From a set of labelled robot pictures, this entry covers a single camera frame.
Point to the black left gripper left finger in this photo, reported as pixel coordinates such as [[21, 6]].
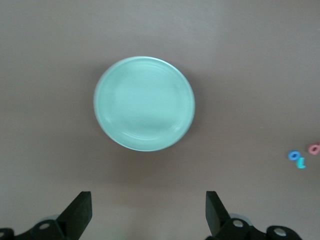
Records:
[[75, 220]]

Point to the blue foam letter o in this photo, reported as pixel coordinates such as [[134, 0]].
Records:
[[290, 156]]

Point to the pink foam letter p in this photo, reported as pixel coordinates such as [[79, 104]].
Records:
[[309, 149]]

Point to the brown table cover sheet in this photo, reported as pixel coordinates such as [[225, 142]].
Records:
[[50, 75]]

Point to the teal foam letter l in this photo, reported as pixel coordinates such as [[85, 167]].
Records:
[[300, 163]]

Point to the pale green plate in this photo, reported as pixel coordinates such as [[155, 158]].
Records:
[[145, 105]]

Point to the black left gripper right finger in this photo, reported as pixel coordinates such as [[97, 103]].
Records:
[[220, 220]]

